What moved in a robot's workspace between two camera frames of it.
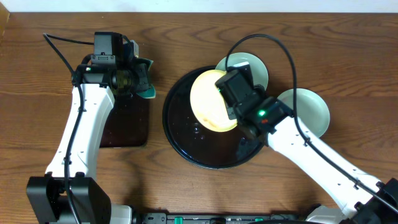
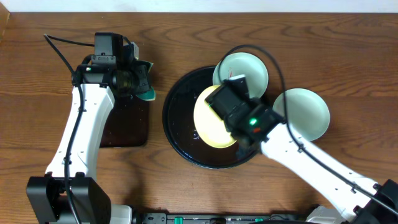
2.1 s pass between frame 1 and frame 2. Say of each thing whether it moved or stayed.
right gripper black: moved
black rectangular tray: stayed
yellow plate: moved
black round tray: stayed
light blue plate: stayed
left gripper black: stayed
